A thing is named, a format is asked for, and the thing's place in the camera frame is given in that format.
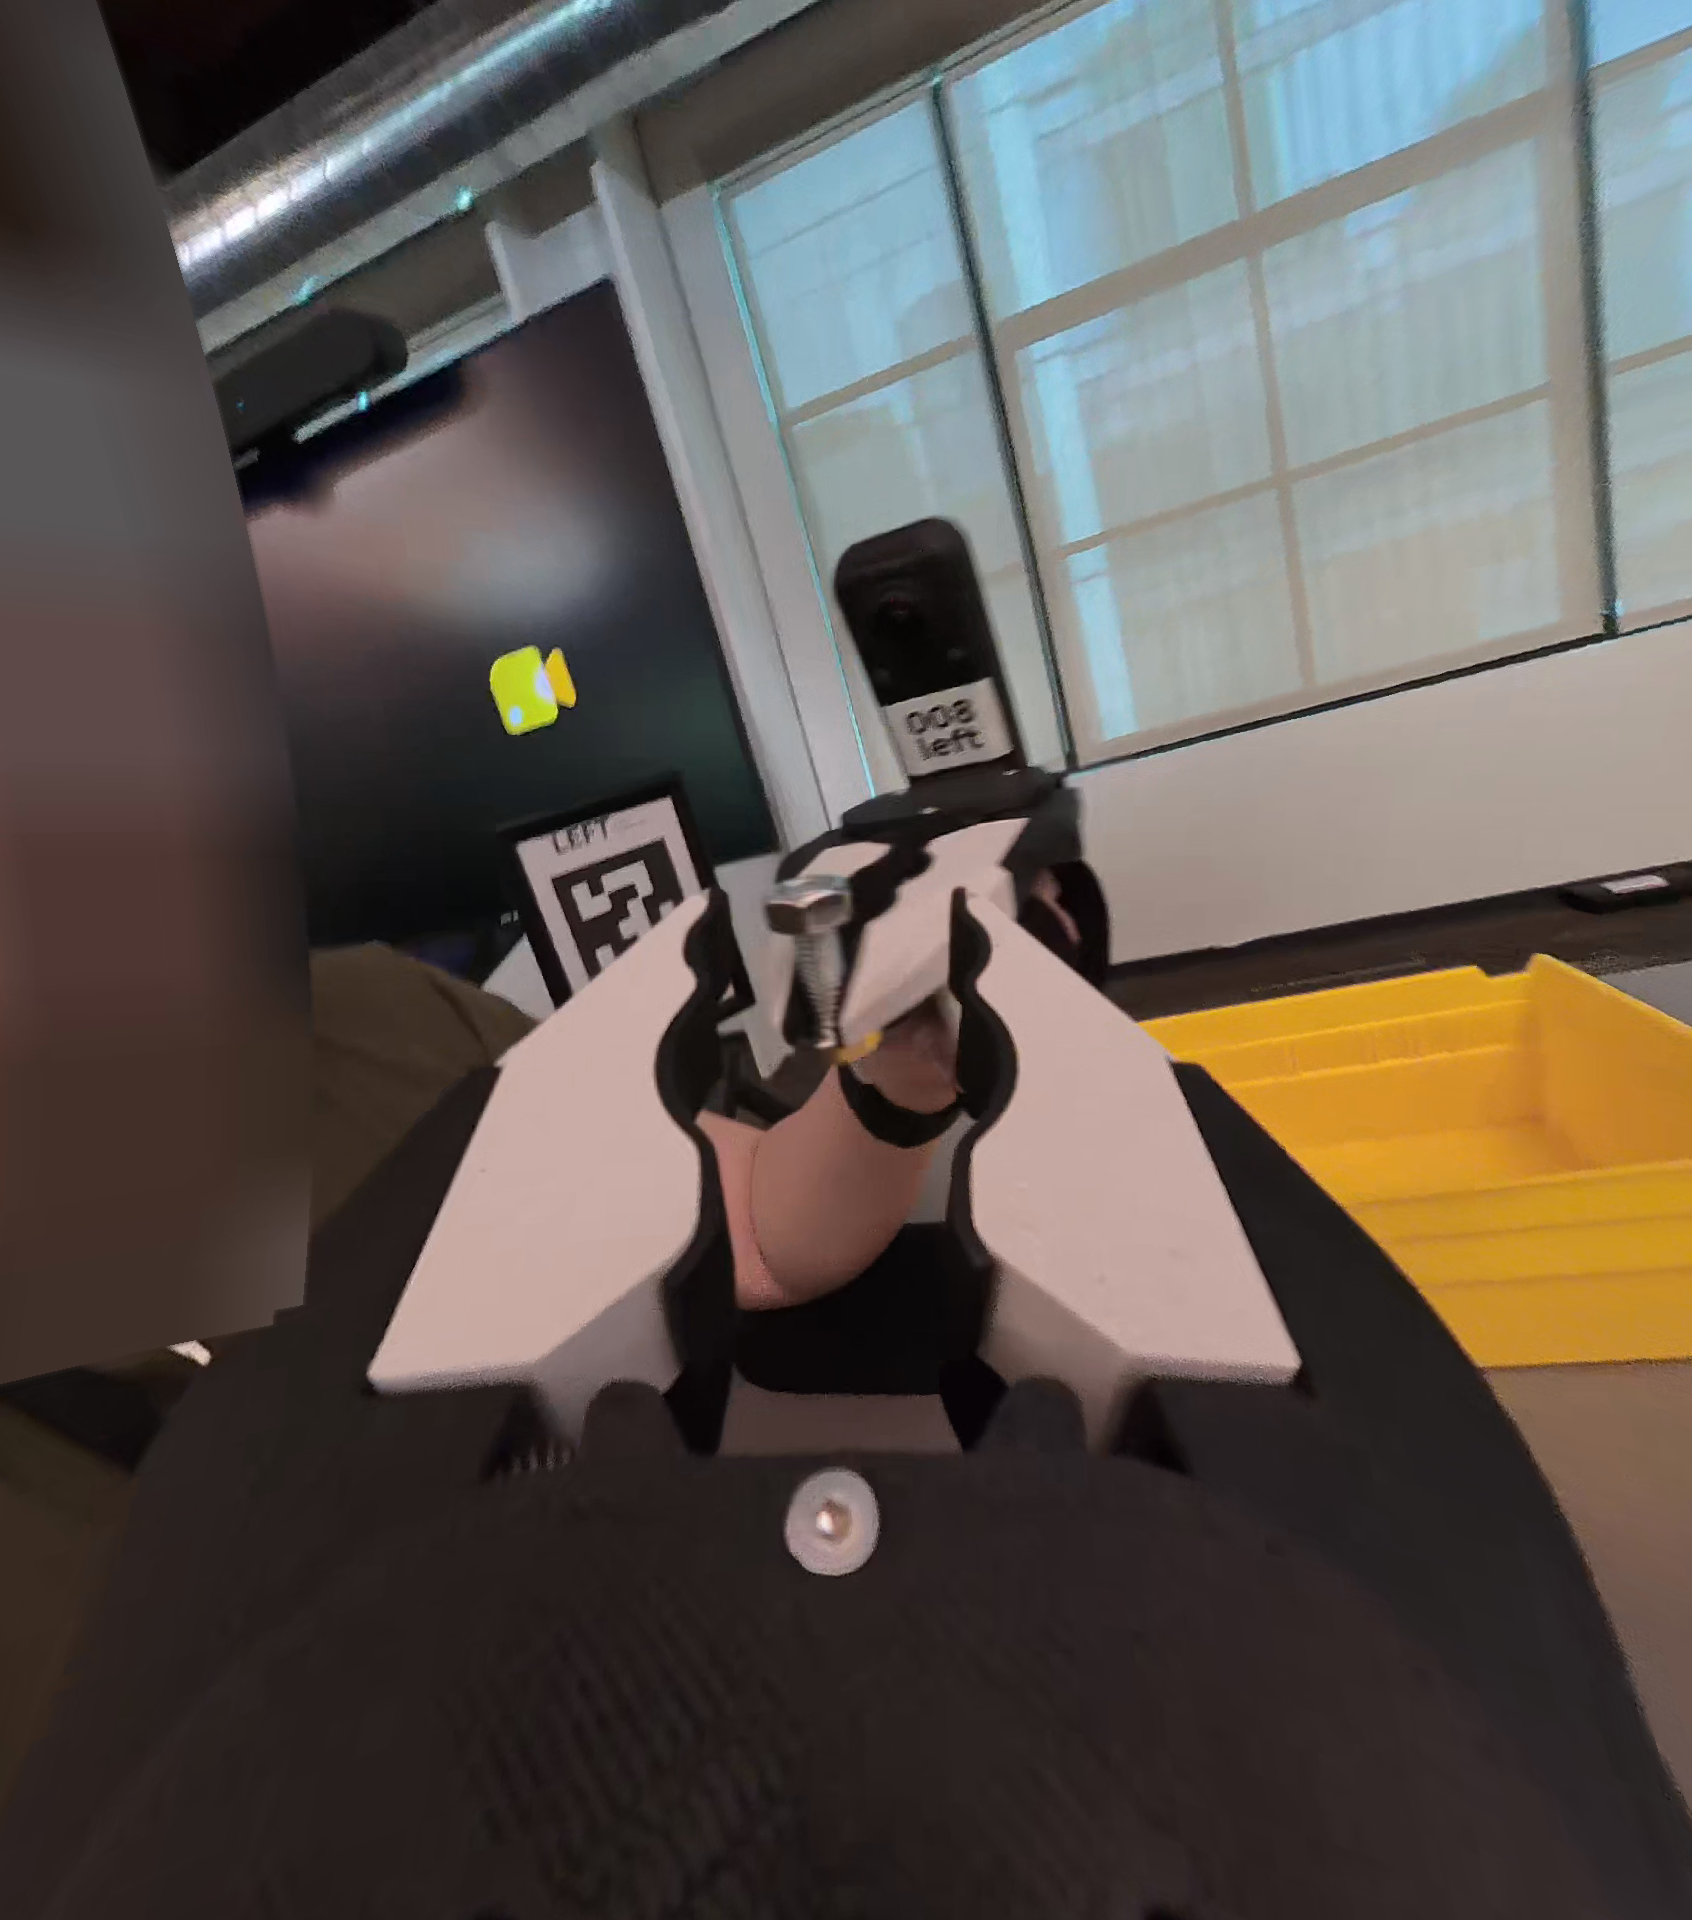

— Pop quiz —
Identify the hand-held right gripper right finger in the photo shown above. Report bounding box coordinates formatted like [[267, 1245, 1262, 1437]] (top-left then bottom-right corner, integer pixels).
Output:
[[940, 885, 1305, 1452]]

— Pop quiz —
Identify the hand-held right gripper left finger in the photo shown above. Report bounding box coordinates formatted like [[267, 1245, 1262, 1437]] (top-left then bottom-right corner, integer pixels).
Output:
[[366, 885, 740, 1452]]

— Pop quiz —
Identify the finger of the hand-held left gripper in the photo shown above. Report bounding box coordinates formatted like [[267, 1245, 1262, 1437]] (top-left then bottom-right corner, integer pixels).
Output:
[[776, 834, 926, 894], [840, 822, 1031, 1056]]

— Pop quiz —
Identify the silver hex bolt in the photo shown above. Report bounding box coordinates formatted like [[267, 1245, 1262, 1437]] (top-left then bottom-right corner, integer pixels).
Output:
[[760, 877, 860, 1053]]

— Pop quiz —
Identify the yellow plastic bin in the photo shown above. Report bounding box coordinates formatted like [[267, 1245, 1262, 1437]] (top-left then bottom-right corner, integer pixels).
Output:
[[1138, 952, 1692, 1370]]

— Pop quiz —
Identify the person's left hand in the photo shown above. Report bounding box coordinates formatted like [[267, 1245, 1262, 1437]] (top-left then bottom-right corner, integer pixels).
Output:
[[726, 1031, 972, 1312]]

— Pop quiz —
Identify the person in olive shirt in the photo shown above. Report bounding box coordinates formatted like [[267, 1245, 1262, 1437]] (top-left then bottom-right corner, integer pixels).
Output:
[[0, 944, 540, 1920]]

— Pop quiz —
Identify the black framed marker sign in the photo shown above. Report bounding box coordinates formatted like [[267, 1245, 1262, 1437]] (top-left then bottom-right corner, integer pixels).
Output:
[[494, 775, 788, 1085]]

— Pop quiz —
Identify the large black display screen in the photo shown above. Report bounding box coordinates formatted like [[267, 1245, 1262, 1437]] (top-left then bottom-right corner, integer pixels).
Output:
[[240, 275, 788, 962]]

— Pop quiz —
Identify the large grid window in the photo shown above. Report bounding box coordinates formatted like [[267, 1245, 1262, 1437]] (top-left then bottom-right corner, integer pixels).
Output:
[[718, 0, 1692, 760]]

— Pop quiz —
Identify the black video bar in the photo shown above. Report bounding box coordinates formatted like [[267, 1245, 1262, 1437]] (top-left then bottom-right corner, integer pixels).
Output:
[[206, 305, 411, 454]]

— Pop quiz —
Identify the silver ventilation duct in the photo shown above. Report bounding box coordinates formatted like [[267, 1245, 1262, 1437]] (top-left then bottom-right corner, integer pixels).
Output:
[[164, 0, 850, 289]]

